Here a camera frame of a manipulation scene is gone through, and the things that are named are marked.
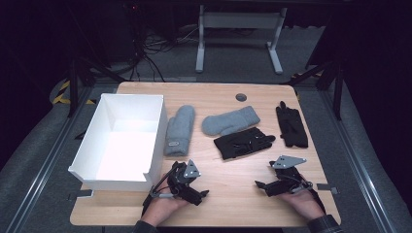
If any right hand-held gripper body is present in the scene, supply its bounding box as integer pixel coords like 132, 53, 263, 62
267, 154, 315, 195

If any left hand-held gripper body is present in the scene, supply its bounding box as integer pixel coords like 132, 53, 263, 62
166, 158, 202, 199

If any grey mitten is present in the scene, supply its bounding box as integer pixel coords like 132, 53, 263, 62
163, 104, 196, 157
201, 105, 261, 137

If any white box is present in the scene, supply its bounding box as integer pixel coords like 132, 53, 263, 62
67, 92, 169, 192

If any grey tape piece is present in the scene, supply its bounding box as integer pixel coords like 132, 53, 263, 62
316, 183, 340, 195
67, 189, 94, 202

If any black glove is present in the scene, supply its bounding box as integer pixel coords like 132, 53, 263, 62
275, 100, 309, 150
213, 126, 277, 161

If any black metal stand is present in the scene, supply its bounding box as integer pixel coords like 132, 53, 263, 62
66, 55, 128, 118
281, 59, 345, 121

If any yellow black floor tape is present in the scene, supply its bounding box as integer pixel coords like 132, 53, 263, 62
51, 80, 97, 106

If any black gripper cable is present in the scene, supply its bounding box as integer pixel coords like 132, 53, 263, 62
141, 168, 179, 216

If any metal floor rail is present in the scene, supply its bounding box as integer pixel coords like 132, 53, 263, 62
318, 89, 397, 233
4, 86, 95, 233

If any bundle of black cables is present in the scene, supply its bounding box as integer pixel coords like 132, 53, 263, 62
127, 3, 202, 83

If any white desk frame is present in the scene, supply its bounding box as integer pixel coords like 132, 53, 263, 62
194, 4, 289, 75

